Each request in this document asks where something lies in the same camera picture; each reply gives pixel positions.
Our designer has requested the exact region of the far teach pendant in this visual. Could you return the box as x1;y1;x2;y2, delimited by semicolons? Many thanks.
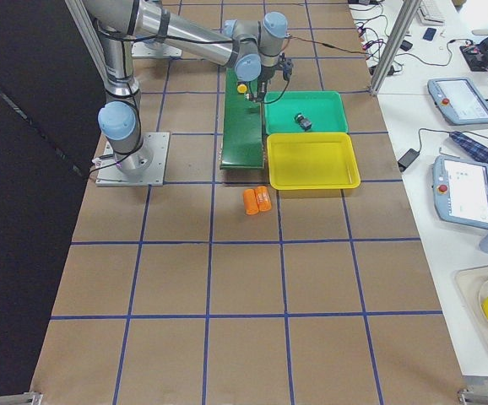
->
427;78;488;126

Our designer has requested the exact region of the black power adapter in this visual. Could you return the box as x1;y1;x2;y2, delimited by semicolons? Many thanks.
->
397;148;420;173

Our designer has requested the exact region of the yellow plastic tray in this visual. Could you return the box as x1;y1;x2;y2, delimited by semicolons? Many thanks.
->
267;132;361;191

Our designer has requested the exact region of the green conveyor belt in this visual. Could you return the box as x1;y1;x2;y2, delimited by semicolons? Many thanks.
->
220;68;264;170

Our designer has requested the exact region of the plaid cloth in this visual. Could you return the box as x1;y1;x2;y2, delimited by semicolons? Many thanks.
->
449;131;488;164

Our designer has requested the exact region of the yellow push button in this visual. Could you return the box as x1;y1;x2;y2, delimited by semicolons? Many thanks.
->
236;84;247;95

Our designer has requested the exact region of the teach pendant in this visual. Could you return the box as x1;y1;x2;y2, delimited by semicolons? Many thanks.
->
431;155;488;230
427;78;488;126

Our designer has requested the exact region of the plain orange cylinder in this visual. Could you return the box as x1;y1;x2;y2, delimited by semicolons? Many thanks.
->
242;188;259;215

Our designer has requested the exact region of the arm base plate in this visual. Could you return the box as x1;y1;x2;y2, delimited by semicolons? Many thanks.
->
91;132;170;186
132;42;182;59

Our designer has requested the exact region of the red black power wire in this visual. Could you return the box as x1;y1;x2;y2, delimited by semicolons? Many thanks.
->
285;35;371;56

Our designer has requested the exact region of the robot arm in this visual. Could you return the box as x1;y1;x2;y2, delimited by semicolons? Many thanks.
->
81;1;292;175

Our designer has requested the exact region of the aluminium frame post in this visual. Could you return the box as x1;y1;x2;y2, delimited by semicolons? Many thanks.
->
369;0;420;96

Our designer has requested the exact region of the green plastic tray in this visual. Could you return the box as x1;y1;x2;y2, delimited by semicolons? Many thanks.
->
264;91;348;134

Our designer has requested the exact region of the orange cylinder with white text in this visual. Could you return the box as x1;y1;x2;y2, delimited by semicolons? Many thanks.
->
254;186;272;212

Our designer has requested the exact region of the near teach pendant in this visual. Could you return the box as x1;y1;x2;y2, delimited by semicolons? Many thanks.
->
431;155;488;230

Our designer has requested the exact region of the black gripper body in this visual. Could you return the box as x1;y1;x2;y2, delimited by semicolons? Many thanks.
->
257;52;294;91

